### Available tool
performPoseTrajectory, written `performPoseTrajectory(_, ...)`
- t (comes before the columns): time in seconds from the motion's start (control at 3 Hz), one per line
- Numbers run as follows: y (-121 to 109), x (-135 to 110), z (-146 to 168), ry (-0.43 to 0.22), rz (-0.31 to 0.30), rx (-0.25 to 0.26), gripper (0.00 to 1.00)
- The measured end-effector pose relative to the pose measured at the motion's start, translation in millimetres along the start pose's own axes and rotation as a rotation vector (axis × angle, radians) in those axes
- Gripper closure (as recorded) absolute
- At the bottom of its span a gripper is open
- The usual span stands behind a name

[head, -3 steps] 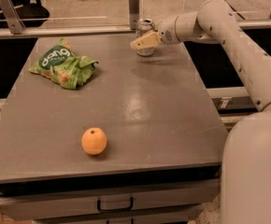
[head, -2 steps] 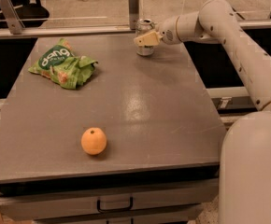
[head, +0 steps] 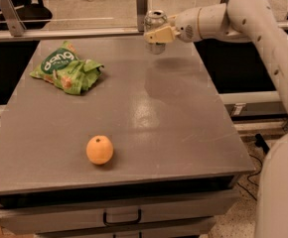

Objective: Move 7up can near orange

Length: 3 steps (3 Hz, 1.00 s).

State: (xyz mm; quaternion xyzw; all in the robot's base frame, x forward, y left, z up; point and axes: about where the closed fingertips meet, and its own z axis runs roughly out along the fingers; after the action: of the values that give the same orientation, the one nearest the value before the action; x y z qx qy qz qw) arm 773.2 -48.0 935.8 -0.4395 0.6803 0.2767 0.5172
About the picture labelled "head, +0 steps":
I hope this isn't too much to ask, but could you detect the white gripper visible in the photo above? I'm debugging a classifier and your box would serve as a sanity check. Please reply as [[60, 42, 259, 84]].
[[144, 7, 201, 44]]

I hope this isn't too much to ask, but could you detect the silver 7up soda can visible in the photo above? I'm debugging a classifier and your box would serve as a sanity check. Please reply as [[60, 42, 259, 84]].
[[144, 10, 167, 55]]

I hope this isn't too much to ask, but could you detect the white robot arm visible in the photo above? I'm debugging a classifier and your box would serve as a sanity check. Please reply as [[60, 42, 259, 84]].
[[144, 0, 288, 238]]

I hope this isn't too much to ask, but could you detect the green dang chip bag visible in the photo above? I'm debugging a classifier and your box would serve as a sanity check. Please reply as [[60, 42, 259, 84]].
[[30, 41, 103, 95]]

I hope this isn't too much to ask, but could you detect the orange fruit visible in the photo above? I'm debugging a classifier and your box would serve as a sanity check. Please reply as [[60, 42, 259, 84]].
[[86, 135, 113, 165]]

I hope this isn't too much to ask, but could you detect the black stand leg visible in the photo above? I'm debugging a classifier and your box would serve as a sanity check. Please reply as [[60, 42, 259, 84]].
[[255, 134, 270, 154]]

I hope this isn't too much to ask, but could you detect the middle metal rail bracket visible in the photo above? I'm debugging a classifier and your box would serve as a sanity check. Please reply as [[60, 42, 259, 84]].
[[136, 0, 148, 32]]

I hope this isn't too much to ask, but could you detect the left metal rail bracket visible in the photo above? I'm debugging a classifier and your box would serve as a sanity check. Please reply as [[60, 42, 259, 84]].
[[0, 0, 26, 37]]

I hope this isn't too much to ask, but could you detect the black floor cable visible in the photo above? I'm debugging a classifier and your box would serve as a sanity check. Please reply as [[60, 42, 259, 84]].
[[236, 154, 265, 202]]

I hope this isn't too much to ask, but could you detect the grey drawer with black handle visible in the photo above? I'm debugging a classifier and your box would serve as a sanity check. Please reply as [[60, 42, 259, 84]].
[[0, 189, 238, 234]]

